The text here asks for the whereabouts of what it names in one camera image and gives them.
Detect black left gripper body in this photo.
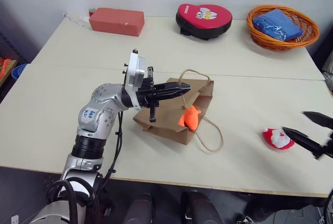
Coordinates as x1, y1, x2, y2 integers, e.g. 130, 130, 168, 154
135, 66, 161, 123

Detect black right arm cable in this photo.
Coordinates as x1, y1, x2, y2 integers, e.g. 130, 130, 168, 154
322, 189, 333, 224

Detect orange wicker basket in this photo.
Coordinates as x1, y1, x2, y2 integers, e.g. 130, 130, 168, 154
246, 4, 321, 51

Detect grey metal wire rack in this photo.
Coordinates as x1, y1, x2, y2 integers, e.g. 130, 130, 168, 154
321, 51, 333, 95

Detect red foam brick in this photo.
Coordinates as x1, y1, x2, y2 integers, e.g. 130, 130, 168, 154
88, 7, 145, 37

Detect red white Santa plush toy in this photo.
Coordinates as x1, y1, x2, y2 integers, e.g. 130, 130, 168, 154
262, 127, 296, 150

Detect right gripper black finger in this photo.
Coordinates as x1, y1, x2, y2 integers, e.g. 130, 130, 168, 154
302, 111, 333, 131
282, 126, 325, 156

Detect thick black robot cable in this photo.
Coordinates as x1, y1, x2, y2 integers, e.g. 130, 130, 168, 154
46, 178, 101, 224

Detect blue plastic bucket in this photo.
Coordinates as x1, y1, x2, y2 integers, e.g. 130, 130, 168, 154
11, 63, 31, 80

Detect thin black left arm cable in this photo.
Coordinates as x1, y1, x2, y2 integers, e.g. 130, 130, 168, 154
100, 110, 125, 191

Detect clear plastic bag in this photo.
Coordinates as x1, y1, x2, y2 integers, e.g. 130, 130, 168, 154
62, 11, 91, 29

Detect orange green item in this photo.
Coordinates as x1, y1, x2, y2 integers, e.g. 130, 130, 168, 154
0, 57, 10, 78

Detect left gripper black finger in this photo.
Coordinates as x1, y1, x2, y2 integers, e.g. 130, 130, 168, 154
153, 81, 192, 94
154, 89, 191, 101

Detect orange plush toy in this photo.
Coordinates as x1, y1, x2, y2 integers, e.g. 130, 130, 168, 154
178, 105, 202, 131

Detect dark rounded shape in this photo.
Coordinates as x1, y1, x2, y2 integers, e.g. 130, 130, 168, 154
122, 192, 156, 224
180, 190, 223, 224

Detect wooden shelf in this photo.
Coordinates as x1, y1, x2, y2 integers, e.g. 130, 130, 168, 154
0, 58, 18, 87

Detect blue packet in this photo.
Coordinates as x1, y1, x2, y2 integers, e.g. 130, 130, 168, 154
252, 8, 304, 42

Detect red black heart-shaped pad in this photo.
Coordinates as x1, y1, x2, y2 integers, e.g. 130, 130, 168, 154
175, 3, 234, 42

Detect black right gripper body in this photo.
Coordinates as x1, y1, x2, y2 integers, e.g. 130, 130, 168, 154
314, 133, 333, 160

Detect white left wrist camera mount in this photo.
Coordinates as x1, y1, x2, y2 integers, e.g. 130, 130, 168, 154
121, 49, 147, 111

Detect brown paper bag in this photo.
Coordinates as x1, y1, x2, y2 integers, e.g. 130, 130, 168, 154
132, 69, 224, 153

